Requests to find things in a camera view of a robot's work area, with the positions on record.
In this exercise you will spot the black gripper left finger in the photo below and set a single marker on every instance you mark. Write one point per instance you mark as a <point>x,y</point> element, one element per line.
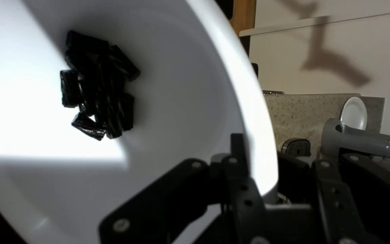
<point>239,203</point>

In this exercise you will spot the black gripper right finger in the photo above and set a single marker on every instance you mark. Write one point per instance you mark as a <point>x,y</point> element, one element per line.
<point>365,203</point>

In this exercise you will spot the large white dish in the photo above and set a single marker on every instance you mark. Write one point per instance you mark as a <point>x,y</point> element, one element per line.
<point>181,89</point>

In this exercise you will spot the black rectangular pieces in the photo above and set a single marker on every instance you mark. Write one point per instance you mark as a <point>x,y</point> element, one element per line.
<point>100,89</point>

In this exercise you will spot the grey curved tube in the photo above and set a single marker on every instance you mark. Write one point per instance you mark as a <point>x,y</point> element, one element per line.
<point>365,139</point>

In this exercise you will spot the white round plate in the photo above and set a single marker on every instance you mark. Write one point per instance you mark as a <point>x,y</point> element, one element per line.
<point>353,112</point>

